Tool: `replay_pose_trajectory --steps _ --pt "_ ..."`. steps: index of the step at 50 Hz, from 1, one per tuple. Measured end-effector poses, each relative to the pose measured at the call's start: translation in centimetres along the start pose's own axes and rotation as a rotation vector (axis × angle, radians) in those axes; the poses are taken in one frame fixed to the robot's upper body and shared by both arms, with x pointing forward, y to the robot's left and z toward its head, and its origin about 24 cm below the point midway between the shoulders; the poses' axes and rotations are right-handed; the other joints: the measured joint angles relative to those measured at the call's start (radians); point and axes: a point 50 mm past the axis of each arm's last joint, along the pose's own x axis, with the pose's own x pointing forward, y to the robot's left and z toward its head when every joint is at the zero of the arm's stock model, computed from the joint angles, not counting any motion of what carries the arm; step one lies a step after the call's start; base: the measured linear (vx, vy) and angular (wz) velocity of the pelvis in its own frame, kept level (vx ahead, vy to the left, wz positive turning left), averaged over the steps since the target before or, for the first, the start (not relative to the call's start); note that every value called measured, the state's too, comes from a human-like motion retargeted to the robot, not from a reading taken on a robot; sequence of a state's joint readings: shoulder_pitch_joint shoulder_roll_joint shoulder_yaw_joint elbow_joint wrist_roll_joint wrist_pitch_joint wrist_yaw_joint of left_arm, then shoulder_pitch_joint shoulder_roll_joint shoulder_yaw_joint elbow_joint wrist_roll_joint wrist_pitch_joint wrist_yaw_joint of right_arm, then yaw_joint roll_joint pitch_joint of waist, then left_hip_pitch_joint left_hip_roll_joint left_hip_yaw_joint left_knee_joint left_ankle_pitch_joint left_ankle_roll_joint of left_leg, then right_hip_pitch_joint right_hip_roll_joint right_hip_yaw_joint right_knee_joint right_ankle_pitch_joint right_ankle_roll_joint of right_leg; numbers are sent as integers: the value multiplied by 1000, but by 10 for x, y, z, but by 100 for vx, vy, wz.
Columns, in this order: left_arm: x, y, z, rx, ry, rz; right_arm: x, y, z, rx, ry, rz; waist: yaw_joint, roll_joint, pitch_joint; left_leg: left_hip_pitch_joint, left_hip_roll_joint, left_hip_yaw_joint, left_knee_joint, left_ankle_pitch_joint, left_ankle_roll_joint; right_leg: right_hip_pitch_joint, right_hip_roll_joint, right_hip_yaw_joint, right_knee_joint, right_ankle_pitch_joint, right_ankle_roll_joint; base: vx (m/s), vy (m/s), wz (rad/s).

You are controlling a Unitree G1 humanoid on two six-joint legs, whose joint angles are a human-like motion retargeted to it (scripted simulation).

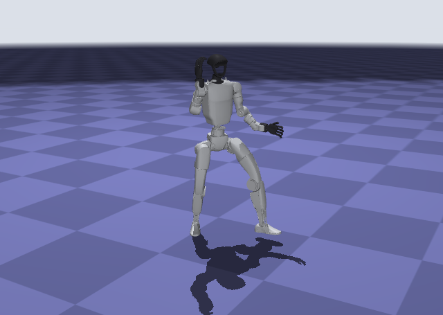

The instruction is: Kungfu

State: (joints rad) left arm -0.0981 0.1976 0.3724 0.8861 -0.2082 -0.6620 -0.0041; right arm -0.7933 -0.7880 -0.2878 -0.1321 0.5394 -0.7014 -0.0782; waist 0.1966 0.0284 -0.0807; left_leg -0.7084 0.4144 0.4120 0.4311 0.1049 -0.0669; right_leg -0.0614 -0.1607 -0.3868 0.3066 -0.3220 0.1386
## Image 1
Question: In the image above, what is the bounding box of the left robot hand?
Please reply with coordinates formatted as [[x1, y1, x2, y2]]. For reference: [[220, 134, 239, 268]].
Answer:
[[260, 122, 284, 138]]

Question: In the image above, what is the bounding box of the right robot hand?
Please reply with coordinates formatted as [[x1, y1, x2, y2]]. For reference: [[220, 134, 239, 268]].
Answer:
[[195, 57, 207, 88]]

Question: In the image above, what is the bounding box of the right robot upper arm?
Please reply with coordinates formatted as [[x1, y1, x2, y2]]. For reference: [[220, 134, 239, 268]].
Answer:
[[190, 87, 208, 115]]

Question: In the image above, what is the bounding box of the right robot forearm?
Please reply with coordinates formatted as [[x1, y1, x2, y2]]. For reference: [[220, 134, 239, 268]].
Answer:
[[189, 81, 206, 111]]

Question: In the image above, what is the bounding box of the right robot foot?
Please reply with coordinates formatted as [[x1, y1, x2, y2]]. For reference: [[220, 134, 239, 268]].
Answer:
[[190, 222, 201, 236]]

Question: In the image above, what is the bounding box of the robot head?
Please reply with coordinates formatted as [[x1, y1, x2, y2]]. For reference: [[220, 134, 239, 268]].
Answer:
[[207, 54, 228, 84]]

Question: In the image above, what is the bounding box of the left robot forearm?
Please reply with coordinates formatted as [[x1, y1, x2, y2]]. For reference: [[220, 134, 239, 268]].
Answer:
[[244, 111, 264, 132]]

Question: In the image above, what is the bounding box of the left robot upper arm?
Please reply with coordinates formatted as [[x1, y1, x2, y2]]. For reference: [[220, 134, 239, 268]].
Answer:
[[232, 82, 248, 117]]

